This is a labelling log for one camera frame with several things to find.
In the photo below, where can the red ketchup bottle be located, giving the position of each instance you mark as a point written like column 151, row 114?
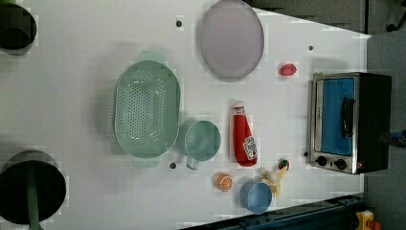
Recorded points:
column 245, row 147

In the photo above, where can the blue metal frame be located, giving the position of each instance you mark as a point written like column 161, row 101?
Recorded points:
column 331, row 214

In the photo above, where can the black cylinder arm base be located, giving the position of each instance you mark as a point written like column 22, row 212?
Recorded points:
column 32, row 187

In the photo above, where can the toy strawberry near plate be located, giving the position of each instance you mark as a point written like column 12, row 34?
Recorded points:
column 288, row 70

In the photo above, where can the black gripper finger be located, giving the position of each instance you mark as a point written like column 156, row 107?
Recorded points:
column 396, row 139

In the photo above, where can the green cup with handle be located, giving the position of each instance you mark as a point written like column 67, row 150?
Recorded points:
column 201, row 143

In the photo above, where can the grey round plate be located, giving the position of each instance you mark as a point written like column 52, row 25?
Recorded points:
column 231, row 39

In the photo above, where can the green oval colander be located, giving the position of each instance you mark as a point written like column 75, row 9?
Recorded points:
column 147, row 109

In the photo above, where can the black cylinder base far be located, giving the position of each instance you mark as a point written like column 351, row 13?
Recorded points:
column 17, row 27

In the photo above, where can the toy peeled banana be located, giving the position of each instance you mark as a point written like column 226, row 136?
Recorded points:
column 273, row 179

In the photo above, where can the yellow red object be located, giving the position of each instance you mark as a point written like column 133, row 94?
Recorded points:
column 367, row 221

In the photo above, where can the blue cup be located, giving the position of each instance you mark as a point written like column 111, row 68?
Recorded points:
column 255, row 196

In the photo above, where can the black oven door handle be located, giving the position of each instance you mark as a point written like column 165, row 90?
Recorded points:
column 347, row 117

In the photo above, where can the black toaster oven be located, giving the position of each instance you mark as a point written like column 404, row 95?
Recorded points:
column 363, row 152

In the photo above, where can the toy orange half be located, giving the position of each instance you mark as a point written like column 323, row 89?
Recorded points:
column 224, row 182

